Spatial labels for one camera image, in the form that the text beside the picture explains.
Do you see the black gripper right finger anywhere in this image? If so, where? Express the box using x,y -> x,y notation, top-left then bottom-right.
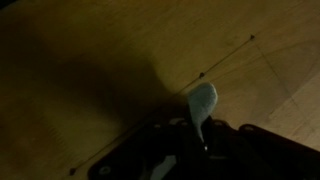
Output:
203,118 -> 320,180

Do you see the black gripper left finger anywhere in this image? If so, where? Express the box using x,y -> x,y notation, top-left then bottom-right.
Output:
88,118 -> 206,180

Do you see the white terry cloth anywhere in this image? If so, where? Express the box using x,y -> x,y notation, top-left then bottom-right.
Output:
186,82 -> 219,144

